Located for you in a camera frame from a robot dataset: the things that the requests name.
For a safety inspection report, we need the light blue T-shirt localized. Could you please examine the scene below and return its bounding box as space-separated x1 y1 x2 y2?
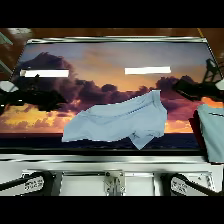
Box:
61 89 169 151

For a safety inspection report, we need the pale teal garment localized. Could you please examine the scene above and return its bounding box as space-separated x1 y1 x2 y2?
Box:
196 103 224 164

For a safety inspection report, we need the silver frame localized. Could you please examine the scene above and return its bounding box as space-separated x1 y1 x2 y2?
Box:
0 152 224 197

